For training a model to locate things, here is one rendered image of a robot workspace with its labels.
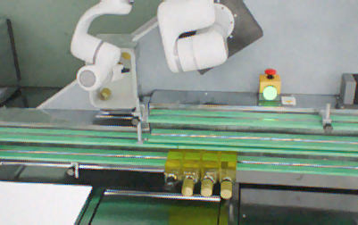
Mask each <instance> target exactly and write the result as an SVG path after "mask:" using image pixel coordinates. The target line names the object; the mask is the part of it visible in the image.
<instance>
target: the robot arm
mask: <svg viewBox="0 0 358 225"><path fill-rule="evenodd" d="M133 3H134V0H102V1H101V2H100V3H99V4H97V5H95V6H93V7H91V8H89V10H87V11H86V12H85V14H84V15H82V17H81V18H80V19H79V22H78V25H77V28H76V29H75V33H74V35H73V38H72V41H71V52H72V54H73V55H75V57H77V58H80V59H81V60H83V61H86V62H88V63H91V64H89V65H86V66H83V68H80V70H79V71H78V75H77V81H78V84H79V85H80V87H81V88H83V89H84V90H88V91H91V90H96V89H98V88H100V87H102V86H105V85H106V84H108V83H110V82H111V81H113V80H120V79H122V78H124V75H123V73H127V72H130V68H125V67H123V66H122V63H119V64H117V63H118V61H119V60H120V58H121V50H120V49H119V48H118V47H117V46H114V45H113V44H110V43H107V42H105V41H104V40H101V39H100V38H96V37H93V36H90V35H88V33H87V30H88V28H89V26H90V23H91V22H92V21H93V20H94V19H95V18H96V17H97V16H99V15H105V14H118V15H124V14H128V13H129V12H130V11H131V8H132V5H133ZM157 20H158V24H159V28H160V33H161V37H162V45H163V48H164V54H165V57H166V61H167V66H169V68H170V71H172V72H173V73H184V72H187V71H196V70H201V69H205V68H212V67H214V66H219V65H221V64H222V63H224V62H225V61H226V60H227V58H228V55H229V49H228V45H227V42H226V41H227V37H228V36H229V35H230V33H231V31H232V30H233V28H234V18H233V15H232V14H231V11H230V10H229V9H228V8H227V7H226V6H224V5H221V4H216V3H214V1H213V0H168V1H164V2H162V3H161V4H160V5H159V7H158V9H157ZM194 30H196V34H195V35H194V36H190V37H184V38H179V34H181V33H184V32H188V31H194Z"/></svg>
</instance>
